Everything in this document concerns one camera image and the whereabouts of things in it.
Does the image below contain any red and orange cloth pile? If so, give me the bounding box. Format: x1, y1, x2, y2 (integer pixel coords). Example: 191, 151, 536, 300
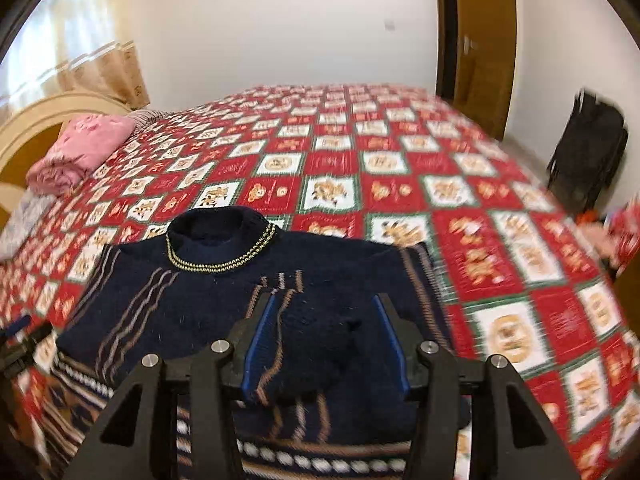
575, 205, 640, 276

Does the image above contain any red printed blanket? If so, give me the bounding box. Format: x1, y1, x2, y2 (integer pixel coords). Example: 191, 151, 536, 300
0, 82, 640, 480

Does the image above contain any pink folded cloth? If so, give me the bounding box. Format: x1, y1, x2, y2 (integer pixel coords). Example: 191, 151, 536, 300
26, 114, 137, 196

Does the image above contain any navy knitted sweater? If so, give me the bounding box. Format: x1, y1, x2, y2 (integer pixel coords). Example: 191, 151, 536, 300
50, 206, 473, 480

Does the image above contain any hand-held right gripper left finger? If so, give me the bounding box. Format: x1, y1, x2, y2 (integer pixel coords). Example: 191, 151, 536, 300
62, 287, 280, 480

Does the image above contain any grey patterned cloth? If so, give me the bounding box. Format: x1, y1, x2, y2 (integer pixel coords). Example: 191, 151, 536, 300
0, 192, 58, 261

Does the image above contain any beige curtain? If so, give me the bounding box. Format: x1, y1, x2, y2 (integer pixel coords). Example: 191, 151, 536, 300
0, 0, 151, 111

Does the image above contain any black bag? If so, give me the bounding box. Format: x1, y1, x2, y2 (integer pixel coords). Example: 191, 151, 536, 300
546, 89, 630, 213

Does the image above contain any cream wooden headboard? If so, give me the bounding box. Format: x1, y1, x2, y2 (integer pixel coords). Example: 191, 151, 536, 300
0, 92, 132, 228

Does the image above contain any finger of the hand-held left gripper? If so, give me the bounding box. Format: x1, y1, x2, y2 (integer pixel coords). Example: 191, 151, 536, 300
0, 316, 54, 376

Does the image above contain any brown wooden door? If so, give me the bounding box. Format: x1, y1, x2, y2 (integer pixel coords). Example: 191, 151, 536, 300
434, 0, 518, 138

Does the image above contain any striped pillow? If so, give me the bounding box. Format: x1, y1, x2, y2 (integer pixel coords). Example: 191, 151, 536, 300
125, 108, 166, 126

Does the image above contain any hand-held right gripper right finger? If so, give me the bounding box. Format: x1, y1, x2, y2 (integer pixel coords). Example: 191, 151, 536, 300
374, 295, 581, 480

